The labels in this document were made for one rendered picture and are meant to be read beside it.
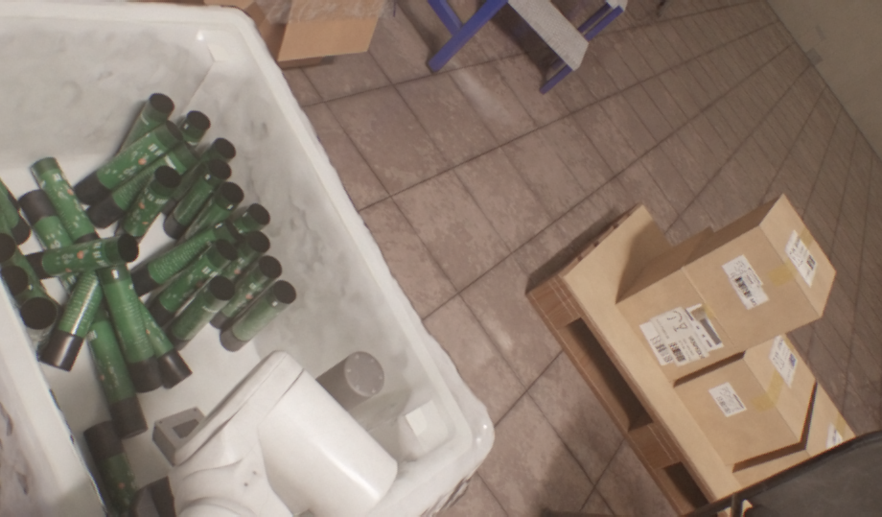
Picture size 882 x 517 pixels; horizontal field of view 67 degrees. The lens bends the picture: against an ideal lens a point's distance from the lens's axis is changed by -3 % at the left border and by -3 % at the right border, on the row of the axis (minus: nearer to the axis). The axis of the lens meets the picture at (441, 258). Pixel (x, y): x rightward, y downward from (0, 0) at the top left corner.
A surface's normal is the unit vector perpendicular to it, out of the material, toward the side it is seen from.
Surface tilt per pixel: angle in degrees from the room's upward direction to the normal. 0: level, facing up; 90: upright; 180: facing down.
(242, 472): 12
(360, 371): 0
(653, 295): 90
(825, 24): 90
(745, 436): 90
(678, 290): 90
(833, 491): 77
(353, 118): 0
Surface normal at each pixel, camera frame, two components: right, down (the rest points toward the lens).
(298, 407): 0.56, -0.38
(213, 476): -0.35, -0.36
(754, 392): -0.55, 0.33
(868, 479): -0.19, 0.44
